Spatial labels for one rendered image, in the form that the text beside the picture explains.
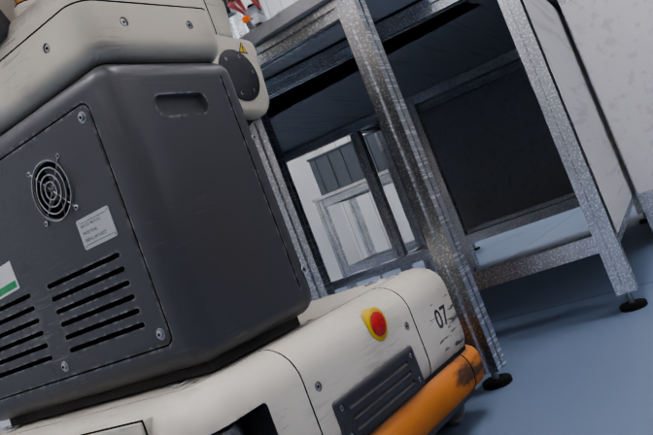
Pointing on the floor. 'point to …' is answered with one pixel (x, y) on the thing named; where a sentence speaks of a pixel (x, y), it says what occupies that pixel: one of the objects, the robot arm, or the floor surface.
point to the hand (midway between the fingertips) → (253, 11)
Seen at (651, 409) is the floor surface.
